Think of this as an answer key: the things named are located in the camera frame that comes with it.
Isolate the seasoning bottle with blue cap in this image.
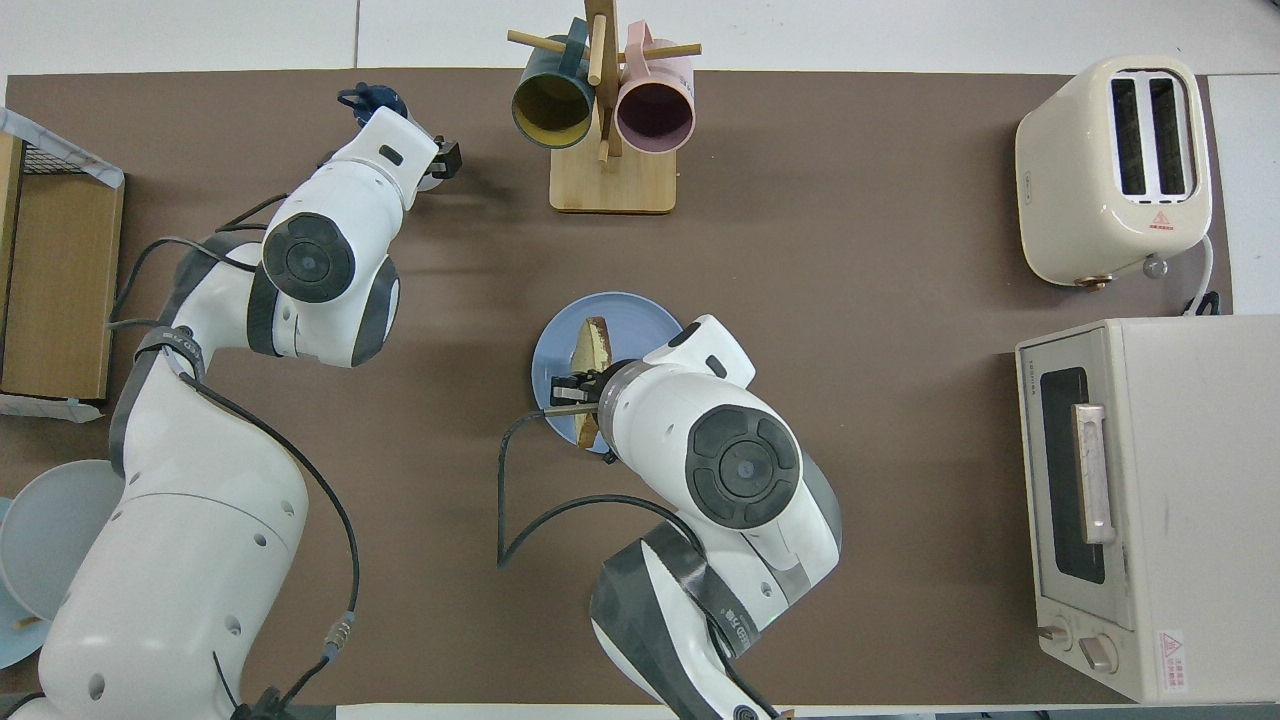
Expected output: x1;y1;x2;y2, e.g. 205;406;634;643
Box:
337;84;448;191

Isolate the wooden mug rack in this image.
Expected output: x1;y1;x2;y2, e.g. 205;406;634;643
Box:
507;0;703;215

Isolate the brown table mat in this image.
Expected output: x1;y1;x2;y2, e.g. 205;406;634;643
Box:
0;68;1233;706

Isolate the grey plate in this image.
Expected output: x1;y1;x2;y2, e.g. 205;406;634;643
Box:
0;459;126;621

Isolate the white toaster oven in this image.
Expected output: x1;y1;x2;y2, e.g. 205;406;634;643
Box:
1015;316;1280;704

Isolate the appliance power cord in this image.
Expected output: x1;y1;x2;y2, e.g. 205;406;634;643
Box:
1183;235;1225;317

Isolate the blue round plate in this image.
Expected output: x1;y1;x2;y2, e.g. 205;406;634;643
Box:
531;291;686;457

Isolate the wooden shelf with wire mesh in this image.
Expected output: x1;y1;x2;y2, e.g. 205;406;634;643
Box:
0;130;126;403

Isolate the toasted bread slice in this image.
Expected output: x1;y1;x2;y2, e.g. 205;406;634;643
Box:
572;317;613;448

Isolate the dark green mug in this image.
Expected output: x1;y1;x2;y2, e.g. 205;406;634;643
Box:
511;18;598;151

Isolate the cream two-slot toaster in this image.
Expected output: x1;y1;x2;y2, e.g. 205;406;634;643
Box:
1015;55;1214;291

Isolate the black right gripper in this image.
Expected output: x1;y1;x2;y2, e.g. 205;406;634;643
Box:
432;140;623;413

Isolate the pink mug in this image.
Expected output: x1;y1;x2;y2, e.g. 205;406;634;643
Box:
615;20;696;156

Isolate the light blue plate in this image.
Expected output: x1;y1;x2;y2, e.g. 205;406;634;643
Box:
0;495;51;669

